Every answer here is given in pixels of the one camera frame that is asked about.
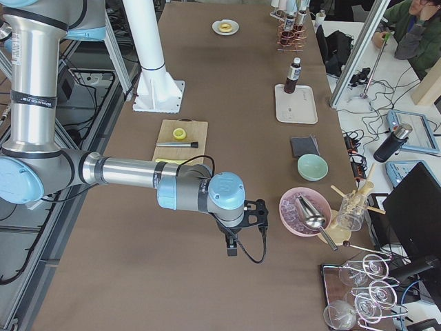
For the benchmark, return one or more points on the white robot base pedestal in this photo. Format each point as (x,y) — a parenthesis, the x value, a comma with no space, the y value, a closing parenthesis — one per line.
(156,91)

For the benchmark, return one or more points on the grey folded cloth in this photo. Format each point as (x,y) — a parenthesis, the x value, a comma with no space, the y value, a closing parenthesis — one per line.
(304,145)

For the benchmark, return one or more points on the clear glass mug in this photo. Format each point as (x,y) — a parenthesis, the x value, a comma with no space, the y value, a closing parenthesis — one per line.
(352,212)

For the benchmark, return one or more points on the aluminium frame post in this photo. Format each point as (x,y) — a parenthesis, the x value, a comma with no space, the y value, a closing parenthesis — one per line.
(368,29)

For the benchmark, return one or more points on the half lemon slice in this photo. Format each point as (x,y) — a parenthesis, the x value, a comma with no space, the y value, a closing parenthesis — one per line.
(179,134)

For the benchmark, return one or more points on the mint green bowl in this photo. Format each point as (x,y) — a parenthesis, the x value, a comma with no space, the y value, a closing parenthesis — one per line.
(312,167)

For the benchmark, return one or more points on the black thermos bottle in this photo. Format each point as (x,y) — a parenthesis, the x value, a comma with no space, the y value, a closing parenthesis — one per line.
(393,142)

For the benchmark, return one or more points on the wooden cutting board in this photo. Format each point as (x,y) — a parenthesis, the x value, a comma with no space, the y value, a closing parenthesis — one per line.
(196,131)

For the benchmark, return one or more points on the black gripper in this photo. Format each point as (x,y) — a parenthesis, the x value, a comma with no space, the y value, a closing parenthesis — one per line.
(229,233)

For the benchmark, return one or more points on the wooden mug tree stand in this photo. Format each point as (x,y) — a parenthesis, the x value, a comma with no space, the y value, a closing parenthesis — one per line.
(338,234)

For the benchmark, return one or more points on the dark drink bottle on tray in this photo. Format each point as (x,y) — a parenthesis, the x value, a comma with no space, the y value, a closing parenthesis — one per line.
(293,76)

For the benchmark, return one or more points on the pink ice bowl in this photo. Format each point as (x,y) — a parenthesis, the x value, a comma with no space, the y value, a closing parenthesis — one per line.
(289,213)

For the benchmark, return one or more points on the yellow plastic knife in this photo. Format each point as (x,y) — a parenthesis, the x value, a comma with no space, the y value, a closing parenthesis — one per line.
(174,161)

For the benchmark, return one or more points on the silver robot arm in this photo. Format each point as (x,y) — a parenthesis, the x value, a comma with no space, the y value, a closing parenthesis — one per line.
(33,165)

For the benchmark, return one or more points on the white round plate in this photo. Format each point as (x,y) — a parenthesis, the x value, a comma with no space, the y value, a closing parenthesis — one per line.
(234,24)

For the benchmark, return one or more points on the seated person green jacket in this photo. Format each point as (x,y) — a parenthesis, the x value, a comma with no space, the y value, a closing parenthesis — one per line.
(416,28)

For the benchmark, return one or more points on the glazed donut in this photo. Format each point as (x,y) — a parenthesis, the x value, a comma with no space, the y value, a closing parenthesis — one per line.
(225,27)

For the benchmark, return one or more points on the bottle in rack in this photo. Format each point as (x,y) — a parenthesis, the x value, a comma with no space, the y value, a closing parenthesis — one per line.
(299,23)

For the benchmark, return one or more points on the blue teach pendant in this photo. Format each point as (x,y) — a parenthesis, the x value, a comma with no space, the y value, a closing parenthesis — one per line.
(398,170)
(421,139)

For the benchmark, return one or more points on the cream rabbit tray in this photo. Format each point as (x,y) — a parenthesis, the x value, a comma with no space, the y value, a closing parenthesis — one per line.
(298,107)

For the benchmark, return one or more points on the black monitor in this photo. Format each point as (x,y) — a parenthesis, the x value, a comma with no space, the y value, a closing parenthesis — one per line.
(413,210)

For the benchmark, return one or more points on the steel ice scoop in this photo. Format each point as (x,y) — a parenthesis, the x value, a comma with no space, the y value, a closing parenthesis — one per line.
(313,219)

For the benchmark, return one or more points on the steel muddler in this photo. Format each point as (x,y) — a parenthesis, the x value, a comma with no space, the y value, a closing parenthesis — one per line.
(178,144)

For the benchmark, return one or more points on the copper wire bottle rack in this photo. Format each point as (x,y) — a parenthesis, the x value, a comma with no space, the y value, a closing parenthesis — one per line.
(291,41)

